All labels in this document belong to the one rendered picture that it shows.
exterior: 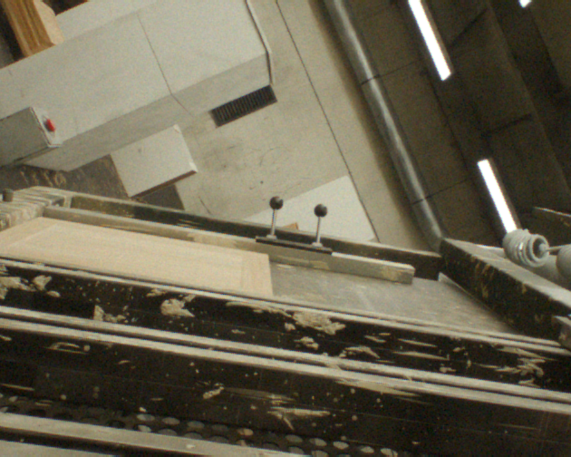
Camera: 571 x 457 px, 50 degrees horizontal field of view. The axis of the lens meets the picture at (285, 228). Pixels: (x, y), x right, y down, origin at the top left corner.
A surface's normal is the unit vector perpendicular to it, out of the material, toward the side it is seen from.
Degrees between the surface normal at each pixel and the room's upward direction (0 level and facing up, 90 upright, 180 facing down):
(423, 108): 90
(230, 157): 90
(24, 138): 90
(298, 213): 90
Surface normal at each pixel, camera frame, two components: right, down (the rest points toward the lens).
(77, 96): 0.00, 0.01
